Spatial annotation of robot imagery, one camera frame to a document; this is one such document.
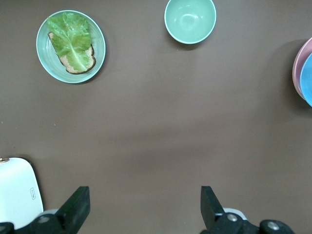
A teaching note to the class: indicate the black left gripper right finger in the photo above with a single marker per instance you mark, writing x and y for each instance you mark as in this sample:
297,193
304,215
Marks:
209,209

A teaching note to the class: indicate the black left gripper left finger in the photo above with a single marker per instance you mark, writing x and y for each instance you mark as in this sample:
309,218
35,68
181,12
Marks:
75,209

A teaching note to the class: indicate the blue plate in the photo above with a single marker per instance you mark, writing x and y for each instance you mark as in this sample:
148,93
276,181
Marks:
307,83

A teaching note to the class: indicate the pink plate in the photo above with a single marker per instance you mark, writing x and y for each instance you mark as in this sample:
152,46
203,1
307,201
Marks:
296,70

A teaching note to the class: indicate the white toaster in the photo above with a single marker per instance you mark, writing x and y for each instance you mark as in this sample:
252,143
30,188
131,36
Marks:
17,190

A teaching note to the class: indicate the brown bread slice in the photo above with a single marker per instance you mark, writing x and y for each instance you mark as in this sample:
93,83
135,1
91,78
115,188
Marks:
64,60

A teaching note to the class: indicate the green plate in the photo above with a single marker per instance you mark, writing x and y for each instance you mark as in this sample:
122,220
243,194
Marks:
98,41

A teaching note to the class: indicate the green lettuce leaf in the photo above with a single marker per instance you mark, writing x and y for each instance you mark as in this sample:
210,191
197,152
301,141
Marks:
70,39

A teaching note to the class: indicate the green bowl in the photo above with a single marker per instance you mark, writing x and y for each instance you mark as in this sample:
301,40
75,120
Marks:
190,22

